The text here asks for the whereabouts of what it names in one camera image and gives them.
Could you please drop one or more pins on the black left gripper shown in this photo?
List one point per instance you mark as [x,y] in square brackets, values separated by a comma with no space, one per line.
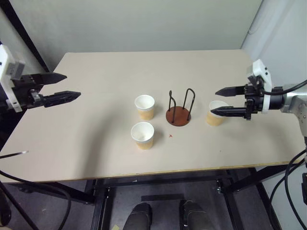
[22,92]

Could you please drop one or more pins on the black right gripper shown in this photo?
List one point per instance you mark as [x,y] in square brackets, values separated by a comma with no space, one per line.
[253,99]

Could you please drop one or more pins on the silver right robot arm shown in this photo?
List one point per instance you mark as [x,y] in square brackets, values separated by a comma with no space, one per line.
[293,101]

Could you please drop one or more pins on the white and tan paper cup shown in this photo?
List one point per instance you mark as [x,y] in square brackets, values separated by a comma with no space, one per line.
[142,139]
[144,110]
[212,119]

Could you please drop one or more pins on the thin black rod, white tip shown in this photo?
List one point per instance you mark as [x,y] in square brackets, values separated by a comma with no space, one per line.
[12,154]

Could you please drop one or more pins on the small black box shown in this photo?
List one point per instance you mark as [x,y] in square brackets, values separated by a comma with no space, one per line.
[304,187]

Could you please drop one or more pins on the black floor tape strip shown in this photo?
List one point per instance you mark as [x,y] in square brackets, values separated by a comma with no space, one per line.
[163,198]

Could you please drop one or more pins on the black tripod leg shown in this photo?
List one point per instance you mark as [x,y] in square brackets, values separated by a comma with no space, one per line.
[17,209]

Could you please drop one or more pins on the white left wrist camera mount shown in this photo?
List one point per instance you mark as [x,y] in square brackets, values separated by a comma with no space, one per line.
[6,64]

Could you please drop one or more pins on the black slanted frame post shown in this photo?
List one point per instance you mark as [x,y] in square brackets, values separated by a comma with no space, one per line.
[25,36]

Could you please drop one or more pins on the black metal table frame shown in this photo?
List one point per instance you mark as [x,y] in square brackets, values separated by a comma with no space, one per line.
[100,203]

